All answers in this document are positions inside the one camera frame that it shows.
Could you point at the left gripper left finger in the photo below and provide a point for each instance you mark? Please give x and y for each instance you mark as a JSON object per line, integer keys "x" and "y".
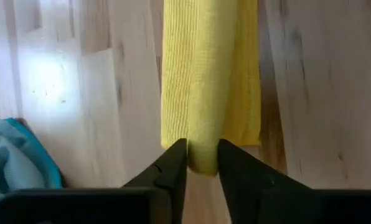
{"x": 170, "y": 180}

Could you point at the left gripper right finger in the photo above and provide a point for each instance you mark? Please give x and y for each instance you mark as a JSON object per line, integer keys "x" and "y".
{"x": 251, "y": 193}

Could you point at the yellow microfiber towel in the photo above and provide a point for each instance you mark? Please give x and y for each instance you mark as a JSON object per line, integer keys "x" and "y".
{"x": 204, "y": 77}

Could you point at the light blue microfiber towel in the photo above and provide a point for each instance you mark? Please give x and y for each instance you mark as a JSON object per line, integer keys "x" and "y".
{"x": 14, "y": 155}

